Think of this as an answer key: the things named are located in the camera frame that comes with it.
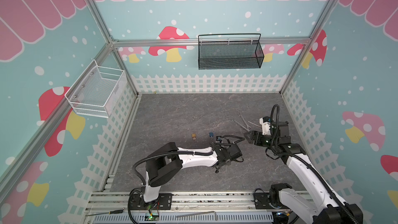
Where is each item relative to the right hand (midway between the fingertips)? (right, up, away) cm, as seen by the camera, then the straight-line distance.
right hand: (250, 134), depth 82 cm
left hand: (-14, -15, +4) cm, 21 cm away
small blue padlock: (-20, -3, +18) cm, 27 cm away
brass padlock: (-31, -4, +15) cm, 35 cm away
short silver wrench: (+3, +6, +23) cm, 24 cm away
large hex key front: (-27, -35, -10) cm, 45 cm away
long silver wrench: (-4, +6, +24) cm, 25 cm away
